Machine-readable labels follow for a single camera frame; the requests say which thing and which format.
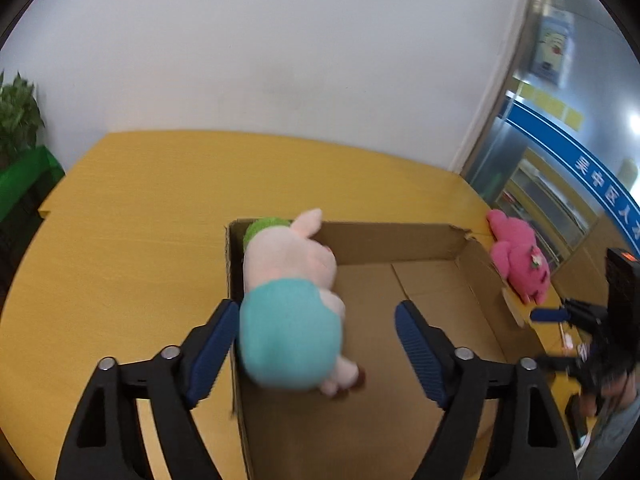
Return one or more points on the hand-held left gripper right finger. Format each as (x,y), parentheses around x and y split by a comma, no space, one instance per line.
(420,355)

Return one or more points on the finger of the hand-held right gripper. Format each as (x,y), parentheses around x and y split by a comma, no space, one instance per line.
(555,361)
(547,315)

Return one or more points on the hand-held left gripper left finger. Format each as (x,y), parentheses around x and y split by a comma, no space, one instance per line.
(212,350)

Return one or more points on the cardboard box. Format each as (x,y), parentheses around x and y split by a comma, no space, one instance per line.
(400,310)

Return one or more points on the pig plush toy teal dress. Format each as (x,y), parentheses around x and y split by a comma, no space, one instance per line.
(285,330)

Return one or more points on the pink plush toy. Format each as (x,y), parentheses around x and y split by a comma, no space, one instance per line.
(520,260)

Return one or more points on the yellow shelf behind glass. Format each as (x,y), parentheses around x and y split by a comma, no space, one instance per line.
(545,195)

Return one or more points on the wooden desk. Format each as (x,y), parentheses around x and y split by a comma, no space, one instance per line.
(140,210)

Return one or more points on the blue banner on glass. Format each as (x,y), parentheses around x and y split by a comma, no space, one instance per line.
(550,140)

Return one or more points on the row of yellow sticky notes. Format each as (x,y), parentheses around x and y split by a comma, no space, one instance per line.
(550,105)

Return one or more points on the cartoon poster on glass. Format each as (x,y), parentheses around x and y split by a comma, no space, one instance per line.
(552,47)

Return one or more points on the green cloth side table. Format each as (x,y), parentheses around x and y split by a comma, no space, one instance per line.
(25,170)

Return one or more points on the potted green plant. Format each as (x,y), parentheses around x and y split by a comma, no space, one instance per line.
(17,115)

